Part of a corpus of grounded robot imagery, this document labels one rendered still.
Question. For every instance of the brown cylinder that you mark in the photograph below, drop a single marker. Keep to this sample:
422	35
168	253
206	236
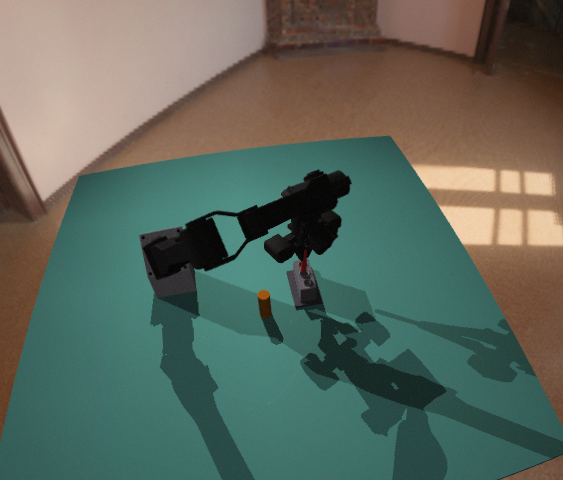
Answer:
264	304

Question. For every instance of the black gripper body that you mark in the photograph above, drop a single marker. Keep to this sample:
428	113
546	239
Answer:
282	248

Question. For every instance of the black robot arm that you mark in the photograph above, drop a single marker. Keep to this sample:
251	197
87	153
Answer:
200	242

